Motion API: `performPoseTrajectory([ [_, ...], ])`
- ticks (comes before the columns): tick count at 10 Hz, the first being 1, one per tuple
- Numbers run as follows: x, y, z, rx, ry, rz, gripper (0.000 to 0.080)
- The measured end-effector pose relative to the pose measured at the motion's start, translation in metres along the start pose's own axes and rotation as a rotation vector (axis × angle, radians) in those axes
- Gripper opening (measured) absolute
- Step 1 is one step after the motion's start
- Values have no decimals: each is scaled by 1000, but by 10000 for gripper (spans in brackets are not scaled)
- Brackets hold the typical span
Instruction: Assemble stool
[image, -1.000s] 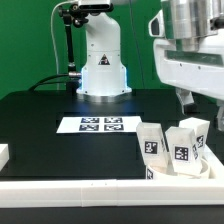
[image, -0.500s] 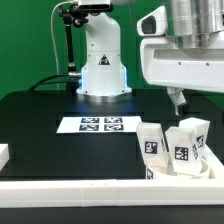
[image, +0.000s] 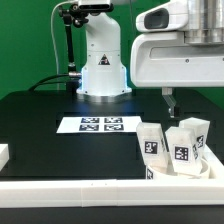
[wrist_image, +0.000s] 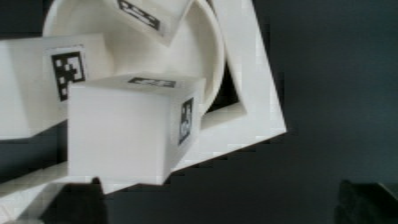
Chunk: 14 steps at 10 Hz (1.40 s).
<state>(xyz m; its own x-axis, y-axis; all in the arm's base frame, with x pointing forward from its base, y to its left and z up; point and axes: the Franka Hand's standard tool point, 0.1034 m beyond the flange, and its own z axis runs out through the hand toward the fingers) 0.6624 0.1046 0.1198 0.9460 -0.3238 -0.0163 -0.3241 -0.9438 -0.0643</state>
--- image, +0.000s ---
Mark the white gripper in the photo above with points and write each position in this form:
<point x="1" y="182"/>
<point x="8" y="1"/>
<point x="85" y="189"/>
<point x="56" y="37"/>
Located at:
<point x="165" y="60"/>

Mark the white front fence wall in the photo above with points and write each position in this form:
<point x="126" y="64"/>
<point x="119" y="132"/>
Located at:
<point x="100" y="193"/>

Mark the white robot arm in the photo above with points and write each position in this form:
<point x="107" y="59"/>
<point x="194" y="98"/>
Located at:
<point x="201" y="21"/>

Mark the white camera on mount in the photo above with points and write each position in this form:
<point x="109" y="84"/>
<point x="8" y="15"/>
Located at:
<point x="95" y="5"/>

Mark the paper sheet with tags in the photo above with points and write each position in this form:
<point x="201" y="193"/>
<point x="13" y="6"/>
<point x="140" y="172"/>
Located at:
<point x="108" y="124"/>

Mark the white left fence wall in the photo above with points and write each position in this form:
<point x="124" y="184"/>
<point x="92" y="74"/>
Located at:
<point x="4" y="155"/>

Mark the white fence wall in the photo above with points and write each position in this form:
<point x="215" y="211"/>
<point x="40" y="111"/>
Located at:
<point x="4" y="155"/>
<point x="100" y="193"/>
<point x="216" y="167"/>

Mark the white right fence wall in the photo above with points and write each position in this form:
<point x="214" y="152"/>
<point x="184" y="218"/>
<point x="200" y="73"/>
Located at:
<point x="216" y="167"/>

